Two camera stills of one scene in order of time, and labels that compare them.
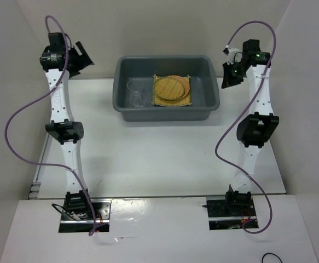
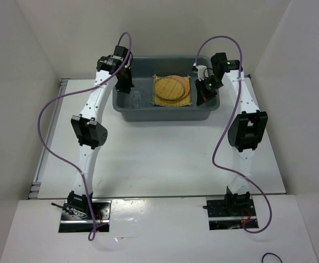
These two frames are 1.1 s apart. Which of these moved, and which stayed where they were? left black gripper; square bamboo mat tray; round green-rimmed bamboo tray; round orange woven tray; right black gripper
Moved: right black gripper; left black gripper
Stayed: round green-rimmed bamboo tray; square bamboo mat tray; round orange woven tray
